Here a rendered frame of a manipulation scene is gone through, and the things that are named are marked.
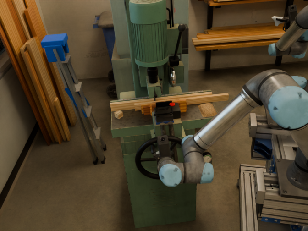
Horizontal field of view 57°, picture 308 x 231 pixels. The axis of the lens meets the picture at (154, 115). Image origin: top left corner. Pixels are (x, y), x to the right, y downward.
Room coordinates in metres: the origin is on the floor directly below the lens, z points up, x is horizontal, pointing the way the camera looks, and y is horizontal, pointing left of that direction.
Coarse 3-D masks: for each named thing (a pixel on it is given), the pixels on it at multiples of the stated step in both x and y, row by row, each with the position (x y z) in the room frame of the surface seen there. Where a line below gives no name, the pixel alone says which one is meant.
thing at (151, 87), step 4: (148, 84) 1.37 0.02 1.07; (152, 84) 1.37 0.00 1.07; (156, 84) 1.37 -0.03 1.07; (148, 88) 1.35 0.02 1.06; (152, 88) 1.35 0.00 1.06; (156, 88) 1.35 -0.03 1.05; (160, 88) 1.35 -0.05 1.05; (148, 92) 1.35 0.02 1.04; (152, 92) 1.35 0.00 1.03; (156, 92) 1.35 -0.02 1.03; (160, 92) 1.35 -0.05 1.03; (148, 96) 1.35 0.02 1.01; (152, 96) 1.35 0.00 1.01; (160, 96) 1.35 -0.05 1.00
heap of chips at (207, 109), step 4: (200, 104) 1.37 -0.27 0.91; (204, 104) 1.35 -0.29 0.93; (208, 104) 1.34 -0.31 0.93; (212, 104) 1.38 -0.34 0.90; (200, 108) 1.34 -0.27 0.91; (204, 108) 1.31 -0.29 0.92; (208, 108) 1.31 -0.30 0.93; (212, 108) 1.31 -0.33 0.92; (204, 112) 1.29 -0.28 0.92; (208, 112) 1.28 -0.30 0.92; (212, 112) 1.28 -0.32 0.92; (204, 116) 1.27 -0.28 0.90; (208, 116) 1.27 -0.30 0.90
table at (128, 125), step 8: (192, 104) 1.40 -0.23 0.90; (112, 112) 1.38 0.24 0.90; (128, 112) 1.37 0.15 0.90; (136, 112) 1.36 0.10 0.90; (184, 112) 1.32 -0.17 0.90; (192, 112) 1.32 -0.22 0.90; (200, 112) 1.31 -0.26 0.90; (216, 112) 1.30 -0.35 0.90; (112, 120) 1.30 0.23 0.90; (120, 120) 1.30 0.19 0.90; (128, 120) 1.29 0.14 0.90; (136, 120) 1.29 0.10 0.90; (144, 120) 1.28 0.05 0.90; (152, 120) 1.27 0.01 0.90; (184, 120) 1.25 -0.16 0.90; (192, 120) 1.25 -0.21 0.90; (200, 120) 1.25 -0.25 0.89; (208, 120) 1.25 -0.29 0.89; (112, 128) 1.23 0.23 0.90; (120, 128) 1.22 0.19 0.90; (128, 128) 1.22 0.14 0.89; (136, 128) 1.23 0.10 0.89; (144, 128) 1.23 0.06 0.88; (152, 128) 1.23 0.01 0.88; (184, 128) 1.24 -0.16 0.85; (192, 128) 1.25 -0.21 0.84; (112, 136) 1.22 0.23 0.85; (120, 136) 1.22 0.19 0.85; (152, 136) 1.17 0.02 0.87; (184, 136) 1.15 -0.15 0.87
